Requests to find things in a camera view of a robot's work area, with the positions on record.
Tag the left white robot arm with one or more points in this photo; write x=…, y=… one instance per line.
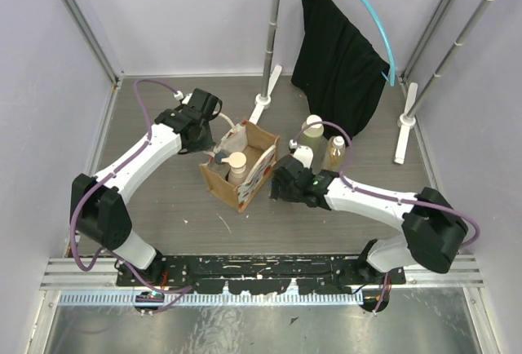
x=98, y=202

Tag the beige pump dispenser bottle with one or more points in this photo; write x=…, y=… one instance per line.
x=238, y=172

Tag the clear amber liquid bottle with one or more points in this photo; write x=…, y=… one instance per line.
x=334, y=154

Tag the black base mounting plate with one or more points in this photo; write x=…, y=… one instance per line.
x=262, y=273

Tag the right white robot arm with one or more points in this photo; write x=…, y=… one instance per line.
x=430, y=230

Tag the aluminium frame rail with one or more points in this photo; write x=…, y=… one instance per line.
x=108, y=272

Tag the cream round cap bottle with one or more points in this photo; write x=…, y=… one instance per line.
x=312, y=135

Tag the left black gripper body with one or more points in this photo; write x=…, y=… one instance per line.
x=200, y=138

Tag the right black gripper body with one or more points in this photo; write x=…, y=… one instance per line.
x=287, y=193

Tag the black hanging cloth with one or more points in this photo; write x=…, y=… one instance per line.
x=337, y=68

